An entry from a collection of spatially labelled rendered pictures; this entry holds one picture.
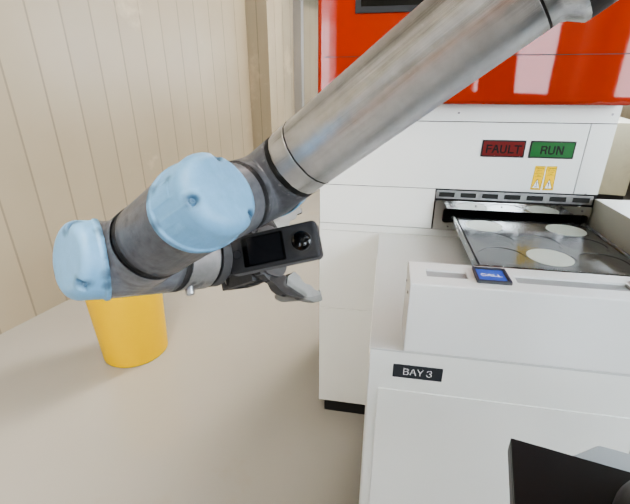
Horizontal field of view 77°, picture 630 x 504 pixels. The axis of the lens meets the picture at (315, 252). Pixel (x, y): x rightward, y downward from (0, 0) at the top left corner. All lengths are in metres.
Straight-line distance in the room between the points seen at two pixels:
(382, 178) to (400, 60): 0.94
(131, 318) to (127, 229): 1.67
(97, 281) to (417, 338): 0.54
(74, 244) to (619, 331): 0.77
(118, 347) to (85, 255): 1.75
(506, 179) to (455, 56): 0.99
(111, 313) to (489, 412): 1.62
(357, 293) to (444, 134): 0.60
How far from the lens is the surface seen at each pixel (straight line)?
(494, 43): 0.35
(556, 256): 1.08
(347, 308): 1.45
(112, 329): 2.07
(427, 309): 0.72
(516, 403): 0.86
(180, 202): 0.31
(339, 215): 1.31
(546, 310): 0.75
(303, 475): 1.60
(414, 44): 0.35
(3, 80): 2.71
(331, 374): 1.64
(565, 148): 1.34
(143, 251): 0.36
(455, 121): 1.26
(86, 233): 0.39
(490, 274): 0.76
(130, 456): 1.79
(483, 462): 0.96
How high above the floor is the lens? 1.27
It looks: 23 degrees down
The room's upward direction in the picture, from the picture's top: straight up
